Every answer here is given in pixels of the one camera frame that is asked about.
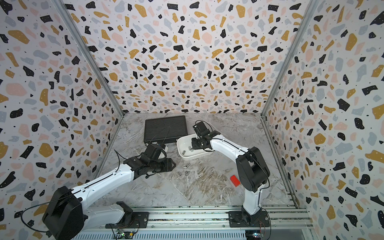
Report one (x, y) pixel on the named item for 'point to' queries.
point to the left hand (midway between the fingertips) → (174, 165)
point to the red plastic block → (235, 180)
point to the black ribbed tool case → (166, 130)
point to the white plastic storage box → (185, 149)
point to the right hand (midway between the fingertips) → (194, 144)
